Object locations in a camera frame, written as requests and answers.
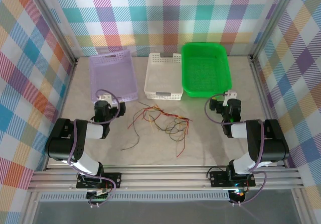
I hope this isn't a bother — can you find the thin red wire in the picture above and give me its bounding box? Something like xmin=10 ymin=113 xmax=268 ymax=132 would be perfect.
xmin=141 ymin=105 xmax=193 ymax=124
xmin=165 ymin=113 xmax=193 ymax=158
xmin=127 ymin=105 xmax=164 ymax=129

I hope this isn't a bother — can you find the purple plastic basket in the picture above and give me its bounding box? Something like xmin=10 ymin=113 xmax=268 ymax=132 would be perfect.
xmin=89 ymin=50 xmax=139 ymax=103

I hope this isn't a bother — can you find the green plastic basket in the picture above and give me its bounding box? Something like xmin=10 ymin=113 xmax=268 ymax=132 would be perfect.
xmin=181 ymin=42 xmax=233 ymax=98

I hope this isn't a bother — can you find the white plastic basket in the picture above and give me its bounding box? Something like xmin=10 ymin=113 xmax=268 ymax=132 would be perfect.
xmin=143 ymin=52 xmax=184 ymax=101

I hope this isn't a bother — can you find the small control board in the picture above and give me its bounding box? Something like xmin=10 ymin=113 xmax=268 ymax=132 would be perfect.
xmin=230 ymin=188 xmax=249 ymax=200

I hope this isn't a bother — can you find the green terminal control board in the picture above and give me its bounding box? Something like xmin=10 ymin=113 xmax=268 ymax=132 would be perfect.
xmin=86 ymin=188 xmax=113 ymax=202

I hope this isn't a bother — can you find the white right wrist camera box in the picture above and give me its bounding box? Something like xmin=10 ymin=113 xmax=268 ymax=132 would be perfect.
xmin=224 ymin=90 xmax=238 ymax=104

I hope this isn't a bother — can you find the aluminium table side rail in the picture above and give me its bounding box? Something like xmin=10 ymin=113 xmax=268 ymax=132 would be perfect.
xmin=249 ymin=58 xmax=273 ymax=122
xmin=57 ymin=59 xmax=78 ymax=121

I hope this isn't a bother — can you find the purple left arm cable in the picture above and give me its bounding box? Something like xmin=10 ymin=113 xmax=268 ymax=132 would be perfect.
xmin=67 ymin=89 xmax=121 ymax=207

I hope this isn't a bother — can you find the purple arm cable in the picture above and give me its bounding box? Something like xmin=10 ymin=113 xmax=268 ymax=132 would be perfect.
xmin=204 ymin=92 xmax=268 ymax=206
xmin=67 ymin=89 xmax=121 ymax=207

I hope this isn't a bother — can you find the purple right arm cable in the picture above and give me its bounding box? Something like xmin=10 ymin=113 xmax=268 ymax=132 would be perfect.
xmin=204 ymin=92 xmax=268 ymax=206

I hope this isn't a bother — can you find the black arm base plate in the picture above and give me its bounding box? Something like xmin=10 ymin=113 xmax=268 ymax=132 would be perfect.
xmin=76 ymin=172 xmax=123 ymax=189
xmin=209 ymin=170 xmax=256 ymax=187

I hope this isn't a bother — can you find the aluminium mounting rail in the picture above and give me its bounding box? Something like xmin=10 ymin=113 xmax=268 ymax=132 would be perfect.
xmin=27 ymin=165 xmax=305 ymax=191

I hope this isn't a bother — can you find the aluminium frame post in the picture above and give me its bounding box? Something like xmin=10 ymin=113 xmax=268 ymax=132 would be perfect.
xmin=29 ymin=0 xmax=78 ymax=65
xmin=250 ymin=0 xmax=300 ymax=60

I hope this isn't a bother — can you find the grey slotted cable duct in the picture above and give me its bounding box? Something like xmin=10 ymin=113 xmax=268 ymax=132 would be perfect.
xmin=37 ymin=193 xmax=231 ymax=202

